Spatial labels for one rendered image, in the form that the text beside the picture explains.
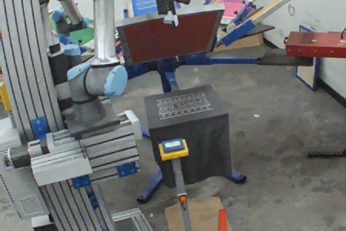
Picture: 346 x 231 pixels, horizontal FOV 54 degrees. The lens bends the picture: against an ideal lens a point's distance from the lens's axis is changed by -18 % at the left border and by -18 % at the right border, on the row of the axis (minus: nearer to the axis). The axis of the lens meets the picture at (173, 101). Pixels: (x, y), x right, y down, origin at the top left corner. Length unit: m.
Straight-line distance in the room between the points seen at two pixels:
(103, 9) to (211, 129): 1.07
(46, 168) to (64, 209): 0.52
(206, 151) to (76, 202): 0.84
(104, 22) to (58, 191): 0.92
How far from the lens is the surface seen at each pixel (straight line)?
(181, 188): 2.08
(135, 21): 2.07
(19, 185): 1.93
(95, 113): 1.63
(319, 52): 2.89
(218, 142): 2.32
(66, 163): 1.58
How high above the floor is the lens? 1.89
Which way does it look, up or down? 22 degrees down
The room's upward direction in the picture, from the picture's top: 10 degrees counter-clockwise
